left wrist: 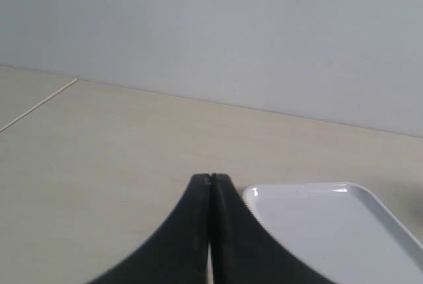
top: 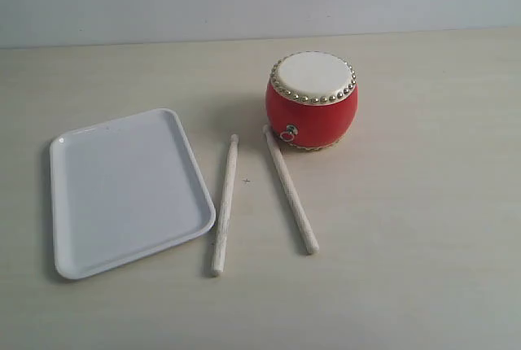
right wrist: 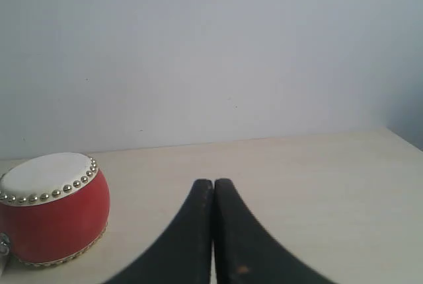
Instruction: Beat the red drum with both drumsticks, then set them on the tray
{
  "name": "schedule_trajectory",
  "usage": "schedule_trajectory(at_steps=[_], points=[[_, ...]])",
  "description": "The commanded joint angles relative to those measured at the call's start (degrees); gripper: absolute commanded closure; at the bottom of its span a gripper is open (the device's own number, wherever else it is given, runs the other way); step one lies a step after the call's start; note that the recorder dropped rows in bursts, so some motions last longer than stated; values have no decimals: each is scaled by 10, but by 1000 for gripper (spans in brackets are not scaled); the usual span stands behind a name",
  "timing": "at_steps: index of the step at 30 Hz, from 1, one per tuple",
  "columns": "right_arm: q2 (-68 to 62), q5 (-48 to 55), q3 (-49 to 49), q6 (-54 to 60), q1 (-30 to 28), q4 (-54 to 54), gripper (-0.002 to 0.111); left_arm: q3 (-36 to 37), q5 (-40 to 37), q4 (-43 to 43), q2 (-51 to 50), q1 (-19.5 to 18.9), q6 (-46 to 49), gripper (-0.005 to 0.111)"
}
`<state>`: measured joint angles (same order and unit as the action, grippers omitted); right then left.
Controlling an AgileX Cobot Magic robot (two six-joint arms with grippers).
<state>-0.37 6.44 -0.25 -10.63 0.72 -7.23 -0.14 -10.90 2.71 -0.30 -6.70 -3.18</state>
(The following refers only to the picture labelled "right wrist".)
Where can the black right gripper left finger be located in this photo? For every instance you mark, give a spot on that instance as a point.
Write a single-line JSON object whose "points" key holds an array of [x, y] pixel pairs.
{"points": [[183, 252]]}

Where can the small red drum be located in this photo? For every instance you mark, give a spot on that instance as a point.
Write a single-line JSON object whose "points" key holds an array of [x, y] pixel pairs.
{"points": [[53, 208]]}

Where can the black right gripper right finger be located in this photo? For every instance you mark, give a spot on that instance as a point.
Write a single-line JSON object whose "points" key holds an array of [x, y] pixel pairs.
{"points": [[244, 250]]}

